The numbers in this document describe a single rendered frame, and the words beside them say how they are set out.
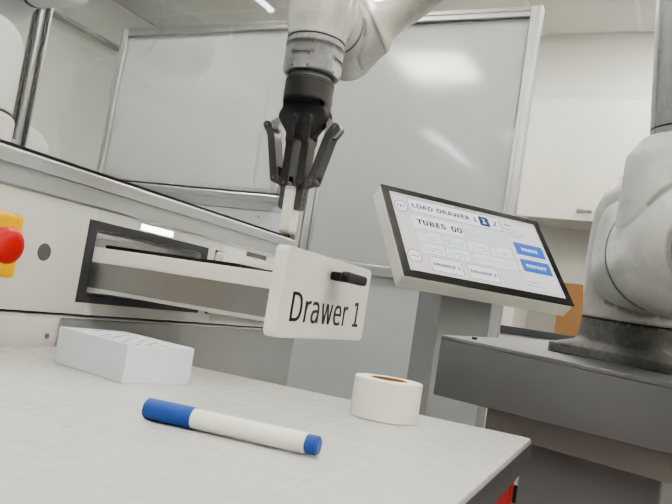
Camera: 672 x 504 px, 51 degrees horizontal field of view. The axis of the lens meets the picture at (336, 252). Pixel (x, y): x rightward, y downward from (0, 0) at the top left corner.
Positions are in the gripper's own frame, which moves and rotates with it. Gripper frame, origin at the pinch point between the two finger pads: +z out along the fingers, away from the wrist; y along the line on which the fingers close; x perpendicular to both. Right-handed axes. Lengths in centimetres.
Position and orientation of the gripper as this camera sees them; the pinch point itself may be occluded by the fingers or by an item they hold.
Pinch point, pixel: (290, 210)
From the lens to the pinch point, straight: 106.7
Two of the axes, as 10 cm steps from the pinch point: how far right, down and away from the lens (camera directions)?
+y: 9.1, 1.0, -3.9
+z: -1.5, 9.9, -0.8
